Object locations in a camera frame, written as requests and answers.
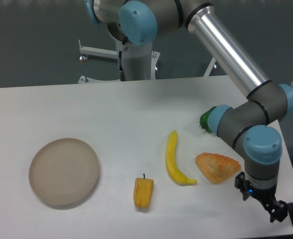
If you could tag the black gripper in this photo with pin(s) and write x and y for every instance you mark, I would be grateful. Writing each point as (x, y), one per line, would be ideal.
(263, 191)

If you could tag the yellow banana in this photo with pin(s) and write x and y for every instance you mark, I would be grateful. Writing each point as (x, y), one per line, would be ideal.
(170, 161)

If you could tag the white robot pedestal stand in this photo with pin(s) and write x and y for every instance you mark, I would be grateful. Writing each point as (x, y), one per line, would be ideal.
(134, 62)

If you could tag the round beige plate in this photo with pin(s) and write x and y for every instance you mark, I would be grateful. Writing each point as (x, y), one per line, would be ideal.
(64, 172)

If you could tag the green bell pepper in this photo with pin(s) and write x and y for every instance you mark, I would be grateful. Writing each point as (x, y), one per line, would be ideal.
(203, 120)

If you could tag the yellow bell pepper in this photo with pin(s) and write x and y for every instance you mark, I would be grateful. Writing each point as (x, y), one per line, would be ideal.
(142, 193)

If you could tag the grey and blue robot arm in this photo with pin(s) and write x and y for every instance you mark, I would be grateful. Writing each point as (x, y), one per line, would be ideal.
(137, 23)

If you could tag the orange pastry turnover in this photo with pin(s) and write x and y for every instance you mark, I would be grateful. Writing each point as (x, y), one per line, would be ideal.
(215, 167)

